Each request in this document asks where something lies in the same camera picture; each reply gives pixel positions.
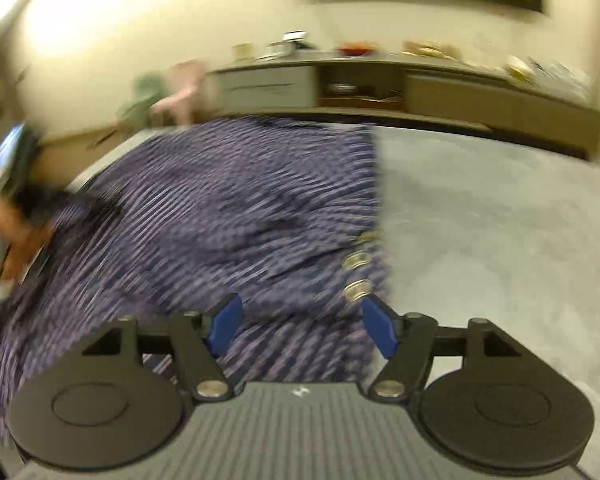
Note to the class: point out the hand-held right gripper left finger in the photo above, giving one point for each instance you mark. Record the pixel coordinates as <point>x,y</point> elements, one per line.
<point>223,327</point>

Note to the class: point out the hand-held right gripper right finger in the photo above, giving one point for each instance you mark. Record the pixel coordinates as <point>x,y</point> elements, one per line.
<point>380,327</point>

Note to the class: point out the purple plaid shirt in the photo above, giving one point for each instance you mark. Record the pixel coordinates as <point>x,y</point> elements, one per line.
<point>205,210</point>

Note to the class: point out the person's left hand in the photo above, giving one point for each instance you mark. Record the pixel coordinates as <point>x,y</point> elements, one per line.
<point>7,235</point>

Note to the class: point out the green plastic chair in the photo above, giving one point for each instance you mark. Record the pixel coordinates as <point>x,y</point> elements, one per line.
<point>142,100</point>

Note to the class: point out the pink plastic chair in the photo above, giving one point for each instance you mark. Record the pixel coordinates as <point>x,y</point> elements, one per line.
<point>182,92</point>

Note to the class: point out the dark bowl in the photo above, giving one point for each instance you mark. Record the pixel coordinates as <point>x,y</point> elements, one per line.
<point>341,88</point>

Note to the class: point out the grey long sideboard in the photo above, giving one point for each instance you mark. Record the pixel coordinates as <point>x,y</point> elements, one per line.
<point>455,95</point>

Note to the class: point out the yellow cup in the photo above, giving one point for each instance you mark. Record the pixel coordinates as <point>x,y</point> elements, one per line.
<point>241,51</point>

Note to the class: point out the red fruit plate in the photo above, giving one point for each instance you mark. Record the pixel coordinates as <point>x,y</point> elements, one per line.
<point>356,50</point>

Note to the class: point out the golden ornament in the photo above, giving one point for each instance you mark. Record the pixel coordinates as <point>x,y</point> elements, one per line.
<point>416,47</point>

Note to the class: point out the clear glass jars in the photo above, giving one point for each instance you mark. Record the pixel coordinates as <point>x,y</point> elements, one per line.
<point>518,66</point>

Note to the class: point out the white packets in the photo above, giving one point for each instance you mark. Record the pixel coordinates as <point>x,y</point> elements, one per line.
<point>562,74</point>

